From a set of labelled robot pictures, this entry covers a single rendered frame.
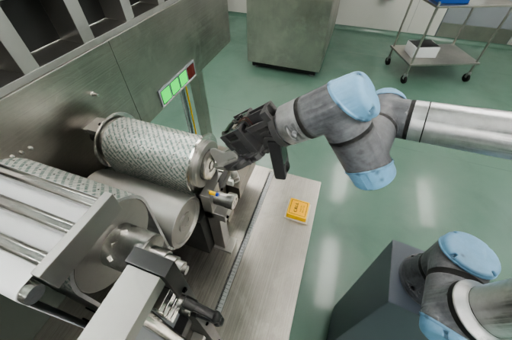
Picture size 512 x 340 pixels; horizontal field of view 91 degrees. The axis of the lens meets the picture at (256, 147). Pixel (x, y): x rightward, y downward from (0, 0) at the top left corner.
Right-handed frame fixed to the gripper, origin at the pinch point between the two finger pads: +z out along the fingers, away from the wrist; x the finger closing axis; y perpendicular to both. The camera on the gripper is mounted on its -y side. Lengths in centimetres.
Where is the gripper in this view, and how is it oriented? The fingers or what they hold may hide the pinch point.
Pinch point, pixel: (222, 160)
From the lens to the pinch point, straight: 60.2
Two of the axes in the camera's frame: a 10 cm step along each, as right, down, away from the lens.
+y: -6.1, -6.9, -4.0
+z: -7.2, 2.7, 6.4
